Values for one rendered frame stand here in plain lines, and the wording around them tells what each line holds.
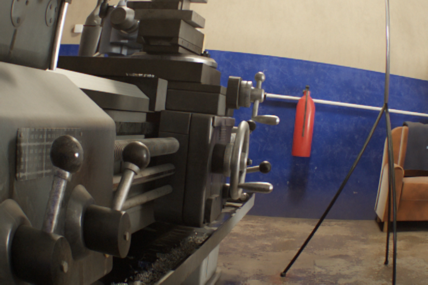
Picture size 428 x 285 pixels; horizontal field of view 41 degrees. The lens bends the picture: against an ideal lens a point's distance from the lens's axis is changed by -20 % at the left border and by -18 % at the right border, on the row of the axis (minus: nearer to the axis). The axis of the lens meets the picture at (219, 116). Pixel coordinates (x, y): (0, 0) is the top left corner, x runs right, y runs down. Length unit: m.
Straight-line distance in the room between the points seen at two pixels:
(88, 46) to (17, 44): 3.81
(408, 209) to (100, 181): 4.30
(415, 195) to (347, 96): 1.30
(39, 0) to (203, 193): 0.98
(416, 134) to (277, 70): 1.47
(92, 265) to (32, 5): 0.37
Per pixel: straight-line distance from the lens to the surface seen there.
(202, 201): 1.71
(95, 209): 0.73
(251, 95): 1.87
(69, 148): 0.52
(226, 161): 1.74
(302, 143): 5.46
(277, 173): 5.67
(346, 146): 5.66
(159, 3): 1.78
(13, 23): 0.79
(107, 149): 0.85
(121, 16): 2.11
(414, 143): 5.24
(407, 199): 4.98
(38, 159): 0.61
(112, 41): 2.33
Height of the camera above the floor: 0.80
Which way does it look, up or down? level
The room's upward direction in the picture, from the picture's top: 6 degrees clockwise
